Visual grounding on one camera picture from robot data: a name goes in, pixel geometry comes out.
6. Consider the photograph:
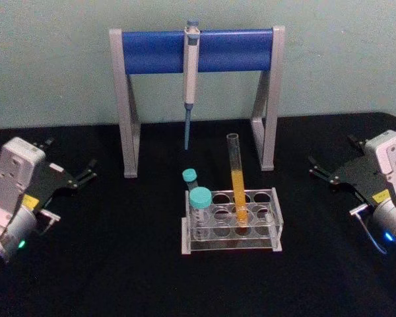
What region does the black table cloth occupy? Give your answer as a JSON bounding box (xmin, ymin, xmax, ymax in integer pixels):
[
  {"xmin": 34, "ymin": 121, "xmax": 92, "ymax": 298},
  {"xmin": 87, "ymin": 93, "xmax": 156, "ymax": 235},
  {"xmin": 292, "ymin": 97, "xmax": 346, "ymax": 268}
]
[{"xmin": 0, "ymin": 112, "xmax": 396, "ymax": 317}]

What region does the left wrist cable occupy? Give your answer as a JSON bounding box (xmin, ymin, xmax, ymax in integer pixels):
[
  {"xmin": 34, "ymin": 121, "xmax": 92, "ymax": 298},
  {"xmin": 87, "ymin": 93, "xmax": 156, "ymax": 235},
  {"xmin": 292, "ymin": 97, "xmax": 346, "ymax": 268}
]
[{"xmin": 36, "ymin": 209, "xmax": 62, "ymax": 236}]

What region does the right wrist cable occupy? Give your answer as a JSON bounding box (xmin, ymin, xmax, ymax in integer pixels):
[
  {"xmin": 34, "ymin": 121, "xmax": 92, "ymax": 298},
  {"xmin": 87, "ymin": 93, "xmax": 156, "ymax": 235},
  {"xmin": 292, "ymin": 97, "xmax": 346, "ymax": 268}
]
[{"xmin": 348, "ymin": 203, "xmax": 389, "ymax": 256}]

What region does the glass tube with orange liquid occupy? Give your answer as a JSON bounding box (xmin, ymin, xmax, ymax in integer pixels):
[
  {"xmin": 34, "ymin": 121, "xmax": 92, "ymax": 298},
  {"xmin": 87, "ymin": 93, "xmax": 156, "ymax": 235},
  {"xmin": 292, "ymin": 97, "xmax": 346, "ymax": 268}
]
[{"xmin": 226, "ymin": 133, "xmax": 252, "ymax": 229}]

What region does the grey pipette with blue tip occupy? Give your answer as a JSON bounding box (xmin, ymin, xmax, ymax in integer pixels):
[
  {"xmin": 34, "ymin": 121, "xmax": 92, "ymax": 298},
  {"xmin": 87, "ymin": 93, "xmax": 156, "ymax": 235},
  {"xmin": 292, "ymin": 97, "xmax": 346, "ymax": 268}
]
[{"xmin": 182, "ymin": 18, "xmax": 201, "ymax": 151}]

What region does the clear plastic tube rack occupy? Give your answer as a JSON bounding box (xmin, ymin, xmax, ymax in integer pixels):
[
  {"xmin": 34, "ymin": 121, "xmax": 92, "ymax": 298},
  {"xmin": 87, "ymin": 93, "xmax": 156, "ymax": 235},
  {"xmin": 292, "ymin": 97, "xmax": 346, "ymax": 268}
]
[{"xmin": 180, "ymin": 187, "xmax": 284, "ymax": 256}]

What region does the wrist cable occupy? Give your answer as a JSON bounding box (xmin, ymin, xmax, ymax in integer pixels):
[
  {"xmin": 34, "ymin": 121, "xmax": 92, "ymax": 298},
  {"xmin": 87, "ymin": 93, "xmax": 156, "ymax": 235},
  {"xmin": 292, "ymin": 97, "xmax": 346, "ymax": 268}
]
[
  {"xmin": 348, "ymin": 203, "xmax": 389, "ymax": 256},
  {"xmin": 36, "ymin": 209, "xmax": 62, "ymax": 236}
]

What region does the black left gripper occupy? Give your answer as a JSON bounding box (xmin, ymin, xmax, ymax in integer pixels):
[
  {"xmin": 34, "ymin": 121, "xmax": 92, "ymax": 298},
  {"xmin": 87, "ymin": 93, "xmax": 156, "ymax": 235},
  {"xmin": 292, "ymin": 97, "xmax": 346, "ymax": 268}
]
[{"xmin": 22, "ymin": 137, "xmax": 98, "ymax": 213}]

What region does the teal capped plastic tube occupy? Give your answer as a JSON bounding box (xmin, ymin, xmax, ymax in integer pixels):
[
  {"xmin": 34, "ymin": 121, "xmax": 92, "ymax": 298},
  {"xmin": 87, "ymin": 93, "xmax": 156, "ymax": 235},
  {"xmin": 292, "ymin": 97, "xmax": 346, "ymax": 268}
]
[
  {"xmin": 181, "ymin": 168, "xmax": 203, "ymax": 193},
  {"xmin": 188, "ymin": 186, "xmax": 213, "ymax": 239}
]

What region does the grey stand with blue bar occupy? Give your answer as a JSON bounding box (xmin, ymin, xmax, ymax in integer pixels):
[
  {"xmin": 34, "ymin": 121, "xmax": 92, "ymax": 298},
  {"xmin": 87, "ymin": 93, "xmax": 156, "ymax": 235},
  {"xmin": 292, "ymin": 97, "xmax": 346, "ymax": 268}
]
[{"xmin": 108, "ymin": 26, "xmax": 286, "ymax": 180}]

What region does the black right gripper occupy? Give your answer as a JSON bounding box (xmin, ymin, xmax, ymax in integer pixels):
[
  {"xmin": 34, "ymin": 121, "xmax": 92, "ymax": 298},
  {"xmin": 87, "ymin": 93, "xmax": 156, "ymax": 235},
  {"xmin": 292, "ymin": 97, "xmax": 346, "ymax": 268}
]
[{"xmin": 308, "ymin": 133, "xmax": 391, "ymax": 207}]

